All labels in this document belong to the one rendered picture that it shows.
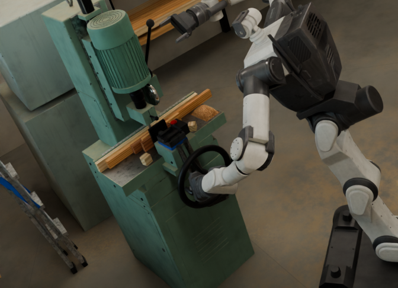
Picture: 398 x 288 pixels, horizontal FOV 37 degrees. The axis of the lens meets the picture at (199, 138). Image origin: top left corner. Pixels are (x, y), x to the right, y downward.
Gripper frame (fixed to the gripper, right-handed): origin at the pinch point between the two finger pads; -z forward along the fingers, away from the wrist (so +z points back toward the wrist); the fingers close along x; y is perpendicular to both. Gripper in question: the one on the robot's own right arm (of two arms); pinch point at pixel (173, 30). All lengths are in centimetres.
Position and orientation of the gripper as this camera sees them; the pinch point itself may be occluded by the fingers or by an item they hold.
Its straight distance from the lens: 255.1
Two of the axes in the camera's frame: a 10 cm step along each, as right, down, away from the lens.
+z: 7.3, -5.5, 4.0
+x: 6.7, 7.0, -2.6
